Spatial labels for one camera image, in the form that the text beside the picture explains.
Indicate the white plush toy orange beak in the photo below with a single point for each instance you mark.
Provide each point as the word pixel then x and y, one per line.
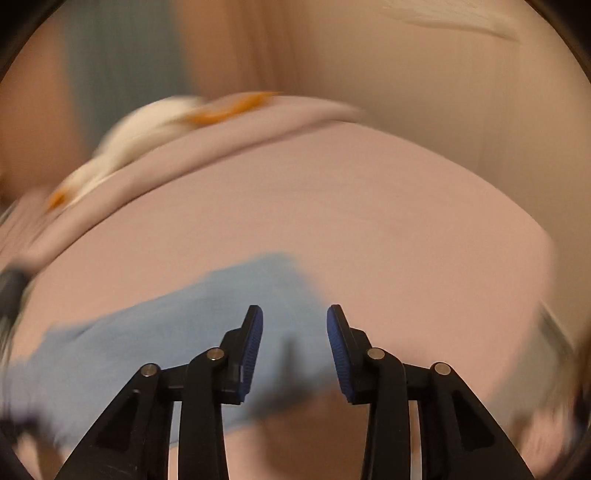
pixel 138 124

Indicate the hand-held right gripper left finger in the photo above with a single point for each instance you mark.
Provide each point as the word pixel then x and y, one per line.
pixel 255 341

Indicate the light blue denim pants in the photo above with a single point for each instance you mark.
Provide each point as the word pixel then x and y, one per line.
pixel 161 323

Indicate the bed with pink sheet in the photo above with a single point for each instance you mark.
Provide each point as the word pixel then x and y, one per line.
pixel 346 230

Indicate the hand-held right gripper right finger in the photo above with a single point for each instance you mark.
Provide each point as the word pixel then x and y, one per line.
pixel 334 341

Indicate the lavender quilt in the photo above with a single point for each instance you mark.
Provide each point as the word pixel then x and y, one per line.
pixel 152 166

